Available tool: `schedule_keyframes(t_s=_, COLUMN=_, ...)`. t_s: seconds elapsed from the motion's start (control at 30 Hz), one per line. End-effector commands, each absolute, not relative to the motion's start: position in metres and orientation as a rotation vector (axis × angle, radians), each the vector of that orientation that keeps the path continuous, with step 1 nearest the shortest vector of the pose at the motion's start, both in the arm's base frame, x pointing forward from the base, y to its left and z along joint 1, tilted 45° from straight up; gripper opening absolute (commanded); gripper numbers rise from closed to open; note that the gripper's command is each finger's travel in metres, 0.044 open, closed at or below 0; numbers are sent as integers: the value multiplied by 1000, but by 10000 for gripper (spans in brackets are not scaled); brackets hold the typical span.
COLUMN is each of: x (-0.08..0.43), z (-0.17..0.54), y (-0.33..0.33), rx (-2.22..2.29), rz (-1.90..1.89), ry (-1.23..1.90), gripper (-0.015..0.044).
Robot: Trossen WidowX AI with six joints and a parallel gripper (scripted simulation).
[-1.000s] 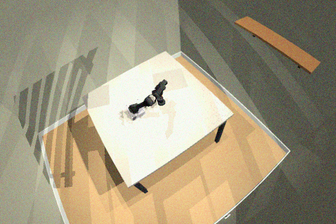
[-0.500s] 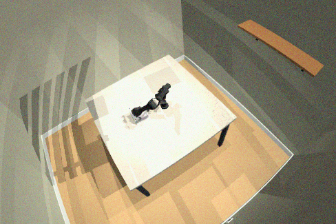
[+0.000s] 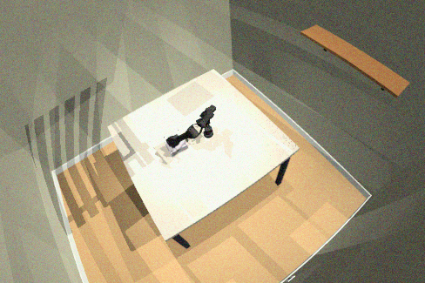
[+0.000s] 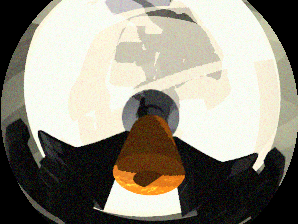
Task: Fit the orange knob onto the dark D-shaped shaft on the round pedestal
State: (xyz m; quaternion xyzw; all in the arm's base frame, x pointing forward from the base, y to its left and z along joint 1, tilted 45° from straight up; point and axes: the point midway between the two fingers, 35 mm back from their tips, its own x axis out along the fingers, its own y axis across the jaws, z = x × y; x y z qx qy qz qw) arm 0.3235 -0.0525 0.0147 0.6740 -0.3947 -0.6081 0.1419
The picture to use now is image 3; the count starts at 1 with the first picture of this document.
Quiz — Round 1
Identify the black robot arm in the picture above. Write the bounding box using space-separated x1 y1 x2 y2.
166 104 216 149

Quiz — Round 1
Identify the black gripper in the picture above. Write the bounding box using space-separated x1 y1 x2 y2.
204 119 213 133

